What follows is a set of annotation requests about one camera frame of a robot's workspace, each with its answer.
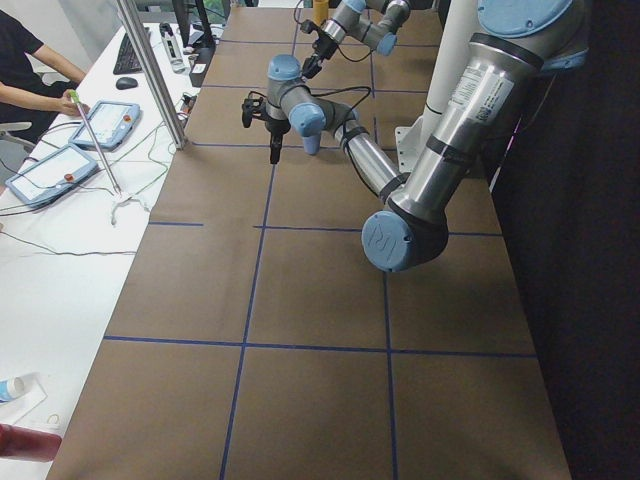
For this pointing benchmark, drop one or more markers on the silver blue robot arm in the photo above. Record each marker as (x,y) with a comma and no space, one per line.
(488,55)
(372,23)

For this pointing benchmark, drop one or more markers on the aluminium frame post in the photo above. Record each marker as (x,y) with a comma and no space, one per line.
(142,47)

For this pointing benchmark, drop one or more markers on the person in black shirt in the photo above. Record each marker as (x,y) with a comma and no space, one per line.
(24,95)

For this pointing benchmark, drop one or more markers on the black computer mouse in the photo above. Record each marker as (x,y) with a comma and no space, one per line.
(125,83)

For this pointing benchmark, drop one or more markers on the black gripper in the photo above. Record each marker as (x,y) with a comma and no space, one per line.
(321,48)
(275,128)

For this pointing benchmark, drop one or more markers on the black monitor stand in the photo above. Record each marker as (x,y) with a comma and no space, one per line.
(201,41)

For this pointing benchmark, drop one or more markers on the blue ribbed plastic cup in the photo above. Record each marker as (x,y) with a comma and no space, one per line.
(312,143)

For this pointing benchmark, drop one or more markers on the black keyboard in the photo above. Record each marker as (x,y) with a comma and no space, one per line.
(127,61)

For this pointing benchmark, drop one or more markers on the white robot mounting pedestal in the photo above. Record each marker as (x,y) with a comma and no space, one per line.
(452,57)

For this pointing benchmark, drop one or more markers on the metal rod green tip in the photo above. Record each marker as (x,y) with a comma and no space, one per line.
(86,122)

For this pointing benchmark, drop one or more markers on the teach pendant tablet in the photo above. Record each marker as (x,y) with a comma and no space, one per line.
(112,122)
(53,176)

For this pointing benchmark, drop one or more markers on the wooden bamboo cup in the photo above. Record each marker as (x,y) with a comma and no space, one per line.
(320,11)

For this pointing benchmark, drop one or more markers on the upper teach pendant tablet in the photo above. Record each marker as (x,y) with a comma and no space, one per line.
(112,122)

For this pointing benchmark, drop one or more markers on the red bottle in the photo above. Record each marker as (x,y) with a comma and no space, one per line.
(20,443)

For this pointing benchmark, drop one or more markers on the lower teach pendant tablet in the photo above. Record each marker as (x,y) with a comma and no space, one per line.
(53,176)

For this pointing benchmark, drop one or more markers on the white paper sheet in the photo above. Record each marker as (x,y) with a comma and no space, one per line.
(35,394)

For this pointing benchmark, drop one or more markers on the white blue tube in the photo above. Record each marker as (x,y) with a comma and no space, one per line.
(12,389)

